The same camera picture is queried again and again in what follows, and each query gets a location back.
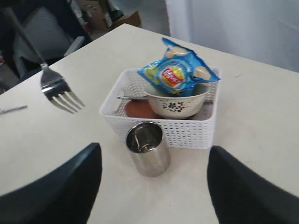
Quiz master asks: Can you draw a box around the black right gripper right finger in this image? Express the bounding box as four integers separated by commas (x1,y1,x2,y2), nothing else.
207,146,299,224

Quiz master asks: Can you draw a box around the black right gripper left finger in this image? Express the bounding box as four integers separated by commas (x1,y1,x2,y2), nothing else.
0,143,102,224

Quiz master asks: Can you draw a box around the stainless steel cup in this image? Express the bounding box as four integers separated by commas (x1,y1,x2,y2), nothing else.
125,121,171,177

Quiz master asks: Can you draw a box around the stainless steel fork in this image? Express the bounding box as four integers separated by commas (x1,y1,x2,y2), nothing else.
2,7,85,114

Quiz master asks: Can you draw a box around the white plastic woven basket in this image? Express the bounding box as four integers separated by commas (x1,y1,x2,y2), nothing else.
99,68,221,150

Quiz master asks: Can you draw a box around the silver knife in basket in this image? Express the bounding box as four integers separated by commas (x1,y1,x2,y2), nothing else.
116,96,147,100

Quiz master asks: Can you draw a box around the dark plate in basket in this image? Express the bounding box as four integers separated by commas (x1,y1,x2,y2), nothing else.
124,100,214,120

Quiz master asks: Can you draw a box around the speckled ceramic floral bowl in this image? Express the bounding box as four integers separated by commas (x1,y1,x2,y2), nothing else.
143,84,210,119

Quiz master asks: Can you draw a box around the blue Lays chip bag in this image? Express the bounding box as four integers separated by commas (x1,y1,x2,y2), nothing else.
137,37,220,97

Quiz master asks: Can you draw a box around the cardboard box on floor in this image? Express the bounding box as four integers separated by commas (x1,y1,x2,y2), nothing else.
77,0,142,35

